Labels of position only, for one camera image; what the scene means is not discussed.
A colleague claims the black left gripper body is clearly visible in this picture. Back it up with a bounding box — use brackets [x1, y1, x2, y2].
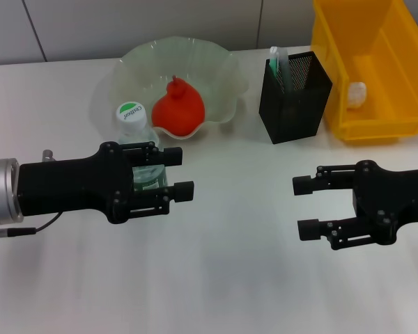
[17, 141, 136, 225]

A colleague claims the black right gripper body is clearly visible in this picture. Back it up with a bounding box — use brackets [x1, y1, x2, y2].
[351, 159, 418, 246]

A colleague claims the red-orange fruit with stem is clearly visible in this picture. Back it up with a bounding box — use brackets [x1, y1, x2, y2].
[151, 74, 206, 137]

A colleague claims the clear water bottle green label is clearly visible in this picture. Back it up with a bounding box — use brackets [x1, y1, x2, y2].
[115, 102, 170, 191]

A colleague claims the white paper ball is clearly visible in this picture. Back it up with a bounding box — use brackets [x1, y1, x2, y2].
[347, 82, 368, 111]

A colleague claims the grey marker pen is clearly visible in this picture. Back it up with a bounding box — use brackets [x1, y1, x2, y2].
[277, 48, 296, 94]

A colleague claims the mint green utility knife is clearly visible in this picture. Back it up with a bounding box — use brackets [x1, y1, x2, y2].
[269, 46, 284, 81]

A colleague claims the black mesh pen holder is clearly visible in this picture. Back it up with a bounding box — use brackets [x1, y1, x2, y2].
[258, 51, 334, 145]

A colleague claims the translucent green wavy fruit plate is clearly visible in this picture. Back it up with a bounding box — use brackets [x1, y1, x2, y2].
[110, 35, 249, 141]

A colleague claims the yellow plastic storage bin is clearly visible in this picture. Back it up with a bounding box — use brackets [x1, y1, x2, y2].
[309, 0, 418, 146]

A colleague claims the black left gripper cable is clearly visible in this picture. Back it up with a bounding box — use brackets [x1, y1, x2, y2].
[0, 210, 64, 244]

